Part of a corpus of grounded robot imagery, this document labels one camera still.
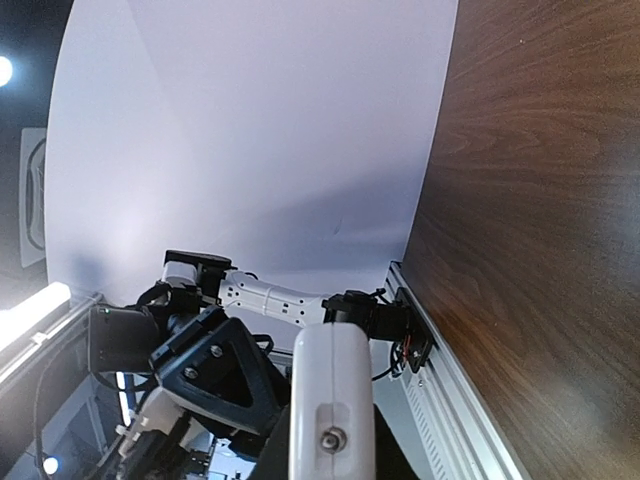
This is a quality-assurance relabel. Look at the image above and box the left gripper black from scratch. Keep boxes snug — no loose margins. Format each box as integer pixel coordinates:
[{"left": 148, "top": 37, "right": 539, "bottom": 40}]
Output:
[{"left": 151, "top": 307, "right": 291, "bottom": 435}]

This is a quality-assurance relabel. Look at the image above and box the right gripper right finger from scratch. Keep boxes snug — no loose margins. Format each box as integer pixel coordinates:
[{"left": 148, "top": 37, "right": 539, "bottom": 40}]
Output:
[{"left": 374, "top": 405, "right": 415, "bottom": 480}]

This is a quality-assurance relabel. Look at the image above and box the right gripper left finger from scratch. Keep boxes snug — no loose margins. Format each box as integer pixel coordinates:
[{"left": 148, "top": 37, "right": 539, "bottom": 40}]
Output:
[{"left": 252, "top": 406, "right": 291, "bottom": 480}]

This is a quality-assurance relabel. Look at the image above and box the white remote control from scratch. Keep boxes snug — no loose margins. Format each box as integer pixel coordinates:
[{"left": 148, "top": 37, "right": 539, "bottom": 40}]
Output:
[{"left": 288, "top": 323, "right": 376, "bottom": 479}]

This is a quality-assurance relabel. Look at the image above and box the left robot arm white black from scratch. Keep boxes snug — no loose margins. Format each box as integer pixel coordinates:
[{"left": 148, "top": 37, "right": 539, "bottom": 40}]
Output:
[{"left": 88, "top": 250, "right": 410, "bottom": 440}]

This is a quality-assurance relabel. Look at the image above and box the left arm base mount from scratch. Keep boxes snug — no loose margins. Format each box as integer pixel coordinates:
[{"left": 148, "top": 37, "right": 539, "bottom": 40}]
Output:
[{"left": 388, "top": 287, "right": 435, "bottom": 374}]

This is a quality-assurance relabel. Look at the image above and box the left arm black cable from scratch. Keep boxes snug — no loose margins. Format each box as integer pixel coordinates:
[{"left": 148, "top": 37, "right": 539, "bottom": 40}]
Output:
[{"left": 32, "top": 344, "right": 91, "bottom": 471}]

